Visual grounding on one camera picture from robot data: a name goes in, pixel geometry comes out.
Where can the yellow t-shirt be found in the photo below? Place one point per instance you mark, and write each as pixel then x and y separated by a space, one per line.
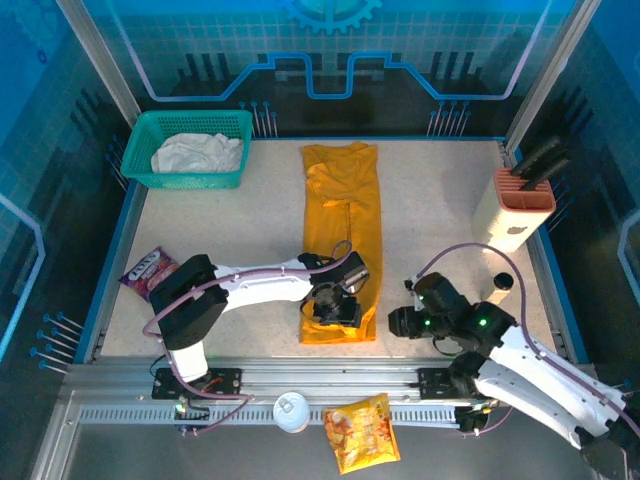
pixel 360 220

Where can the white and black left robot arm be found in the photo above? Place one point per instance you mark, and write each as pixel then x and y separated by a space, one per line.
pixel 265 290

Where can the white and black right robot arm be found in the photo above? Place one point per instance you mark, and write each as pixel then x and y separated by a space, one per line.
pixel 540 380

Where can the small cream bottle black cap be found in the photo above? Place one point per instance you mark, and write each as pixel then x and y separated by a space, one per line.
pixel 500 295

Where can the cream knife block orange top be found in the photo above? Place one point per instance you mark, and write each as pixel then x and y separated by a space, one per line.
pixel 500 225

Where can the white tin can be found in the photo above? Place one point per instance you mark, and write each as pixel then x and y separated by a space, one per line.
pixel 291 412

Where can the yellow snack bag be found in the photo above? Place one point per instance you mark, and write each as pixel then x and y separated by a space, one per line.
pixel 360 435

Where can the purple candy bag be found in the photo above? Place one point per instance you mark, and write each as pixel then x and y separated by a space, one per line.
pixel 147 272

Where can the white t-shirt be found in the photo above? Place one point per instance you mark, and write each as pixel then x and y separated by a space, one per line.
pixel 195 152

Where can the green plastic basket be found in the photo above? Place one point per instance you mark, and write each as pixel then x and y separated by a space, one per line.
pixel 200 120

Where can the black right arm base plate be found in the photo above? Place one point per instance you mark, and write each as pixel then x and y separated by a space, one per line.
pixel 430 382

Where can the aluminium frame rails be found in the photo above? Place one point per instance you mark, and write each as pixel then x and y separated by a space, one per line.
pixel 320 370

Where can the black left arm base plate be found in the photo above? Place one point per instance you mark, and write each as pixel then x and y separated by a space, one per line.
pixel 225 380

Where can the aluminium corner post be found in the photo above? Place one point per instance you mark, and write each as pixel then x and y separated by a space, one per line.
pixel 100 60
pixel 550 75

